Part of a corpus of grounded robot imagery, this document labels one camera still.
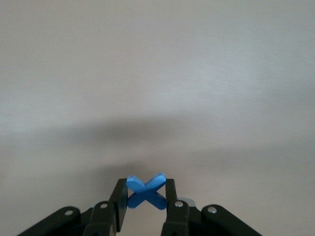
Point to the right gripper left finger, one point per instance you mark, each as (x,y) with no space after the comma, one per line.
(105,216)

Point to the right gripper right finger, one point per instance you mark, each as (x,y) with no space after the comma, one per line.
(177,216)

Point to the blue letter x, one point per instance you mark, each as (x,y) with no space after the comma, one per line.
(145,189)

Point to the brown table cover sheet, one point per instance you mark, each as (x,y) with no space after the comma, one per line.
(157,73)

